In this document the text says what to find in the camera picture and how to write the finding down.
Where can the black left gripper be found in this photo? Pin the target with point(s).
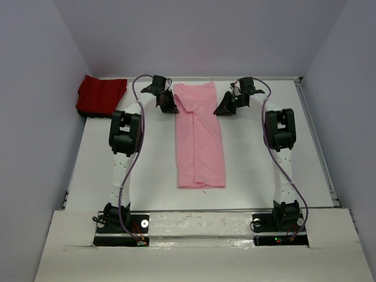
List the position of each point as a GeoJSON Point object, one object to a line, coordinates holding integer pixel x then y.
{"type": "Point", "coordinates": [171, 108]}

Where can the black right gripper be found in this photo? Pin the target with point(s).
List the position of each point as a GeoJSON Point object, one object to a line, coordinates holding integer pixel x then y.
{"type": "Point", "coordinates": [225, 108]}

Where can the pink t shirt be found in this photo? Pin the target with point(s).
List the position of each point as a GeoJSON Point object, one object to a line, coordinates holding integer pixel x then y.
{"type": "Point", "coordinates": [199, 147]}

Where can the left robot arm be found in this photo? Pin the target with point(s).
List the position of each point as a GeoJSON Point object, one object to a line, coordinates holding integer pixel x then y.
{"type": "Point", "coordinates": [127, 131]}

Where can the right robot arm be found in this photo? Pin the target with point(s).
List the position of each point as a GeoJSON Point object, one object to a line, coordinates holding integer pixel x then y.
{"type": "Point", "coordinates": [279, 135]}

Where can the red folded t shirt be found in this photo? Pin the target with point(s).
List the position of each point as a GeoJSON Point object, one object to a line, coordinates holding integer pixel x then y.
{"type": "Point", "coordinates": [99, 98]}

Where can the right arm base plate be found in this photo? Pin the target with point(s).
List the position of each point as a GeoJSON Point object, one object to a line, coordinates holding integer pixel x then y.
{"type": "Point", "coordinates": [267, 233]}

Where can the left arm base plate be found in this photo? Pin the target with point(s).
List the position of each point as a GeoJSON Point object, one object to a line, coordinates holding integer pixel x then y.
{"type": "Point", "coordinates": [113, 235]}

